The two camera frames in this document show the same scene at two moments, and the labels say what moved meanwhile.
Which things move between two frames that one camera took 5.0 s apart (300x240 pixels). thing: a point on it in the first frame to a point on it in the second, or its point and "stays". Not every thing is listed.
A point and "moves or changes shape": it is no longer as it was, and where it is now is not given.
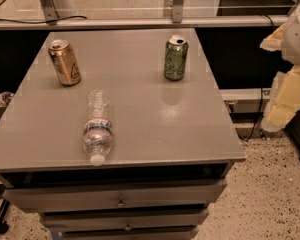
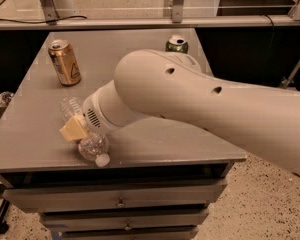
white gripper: x=299 y=39 to x=91 y=113
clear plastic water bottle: x=98 y=133 moves or changes shape
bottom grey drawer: x=130 y=233 stays
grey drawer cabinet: x=173 y=148 stays
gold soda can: x=67 y=68 stays
